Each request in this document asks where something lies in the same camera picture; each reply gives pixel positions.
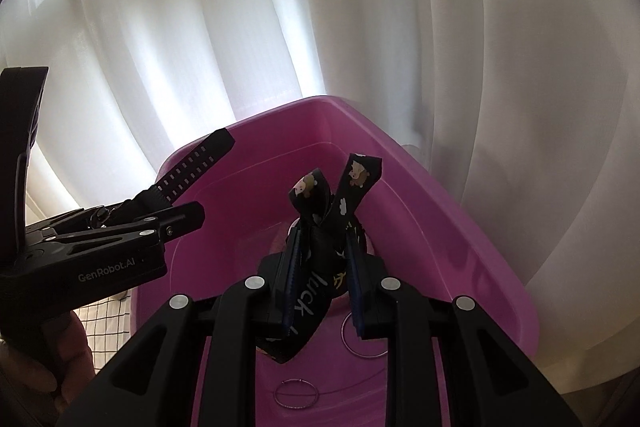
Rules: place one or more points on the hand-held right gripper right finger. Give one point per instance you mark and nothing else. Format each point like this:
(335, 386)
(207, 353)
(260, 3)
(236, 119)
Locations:
(356, 287)

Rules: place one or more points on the white curtain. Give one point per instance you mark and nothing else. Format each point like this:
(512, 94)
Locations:
(350, 7)

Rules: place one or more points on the white black checkered tablecloth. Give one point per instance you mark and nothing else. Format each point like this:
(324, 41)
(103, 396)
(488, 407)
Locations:
(110, 327)

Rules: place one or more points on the silver bangle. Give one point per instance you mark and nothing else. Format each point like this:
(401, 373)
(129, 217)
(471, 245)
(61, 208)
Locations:
(350, 347)

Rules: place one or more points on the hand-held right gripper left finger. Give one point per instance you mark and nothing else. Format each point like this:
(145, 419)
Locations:
(292, 282)

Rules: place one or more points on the thin silver hoop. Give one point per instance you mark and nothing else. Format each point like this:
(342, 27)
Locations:
(276, 394)

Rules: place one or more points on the black printed ribbon bow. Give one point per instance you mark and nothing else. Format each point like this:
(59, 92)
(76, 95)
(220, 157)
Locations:
(320, 257)

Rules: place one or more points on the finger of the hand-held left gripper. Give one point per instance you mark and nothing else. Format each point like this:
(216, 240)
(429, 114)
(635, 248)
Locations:
(180, 217)
(65, 222)

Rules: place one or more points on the person's left hand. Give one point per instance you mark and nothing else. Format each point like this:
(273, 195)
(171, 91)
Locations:
(75, 342)

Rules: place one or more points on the pink plastic basin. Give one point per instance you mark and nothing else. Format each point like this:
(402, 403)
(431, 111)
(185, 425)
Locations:
(440, 267)

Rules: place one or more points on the black wrist watch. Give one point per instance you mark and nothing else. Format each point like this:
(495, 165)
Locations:
(195, 157)

